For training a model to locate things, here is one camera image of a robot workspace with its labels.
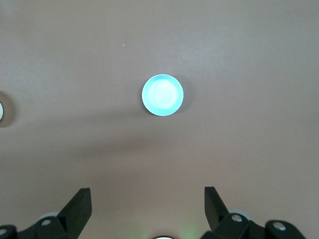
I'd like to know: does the brown table cloth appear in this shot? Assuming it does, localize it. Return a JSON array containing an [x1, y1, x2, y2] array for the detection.
[[0, 0, 319, 239]]

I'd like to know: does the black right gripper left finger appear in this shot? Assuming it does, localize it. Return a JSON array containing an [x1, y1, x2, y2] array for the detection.
[[0, 188, 93, 239]]

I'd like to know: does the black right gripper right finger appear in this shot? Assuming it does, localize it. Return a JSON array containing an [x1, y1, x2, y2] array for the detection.
[[204, 186, 308, 239]]

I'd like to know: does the light blue plastic bowl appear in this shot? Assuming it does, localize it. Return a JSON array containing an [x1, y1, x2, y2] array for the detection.
[[142, 74, 184, 117]]

